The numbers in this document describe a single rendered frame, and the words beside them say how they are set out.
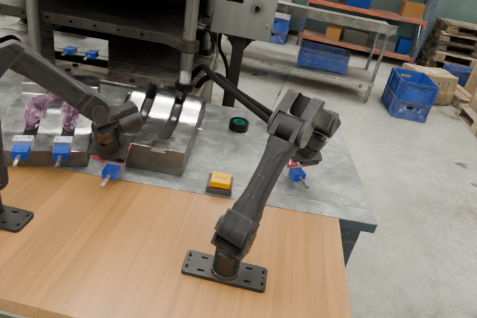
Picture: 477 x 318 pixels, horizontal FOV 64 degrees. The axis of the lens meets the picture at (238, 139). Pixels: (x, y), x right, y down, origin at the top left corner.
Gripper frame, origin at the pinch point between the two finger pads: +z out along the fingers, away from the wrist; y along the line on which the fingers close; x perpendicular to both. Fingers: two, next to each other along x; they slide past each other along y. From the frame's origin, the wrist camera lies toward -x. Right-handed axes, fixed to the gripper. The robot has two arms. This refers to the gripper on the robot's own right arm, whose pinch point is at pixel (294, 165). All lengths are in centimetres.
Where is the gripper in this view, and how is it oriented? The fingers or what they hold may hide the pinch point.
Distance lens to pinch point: 132.1
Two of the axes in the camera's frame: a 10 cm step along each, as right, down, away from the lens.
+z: -2.9, 5.2, 8.0
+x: 1.9, 8.6, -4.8
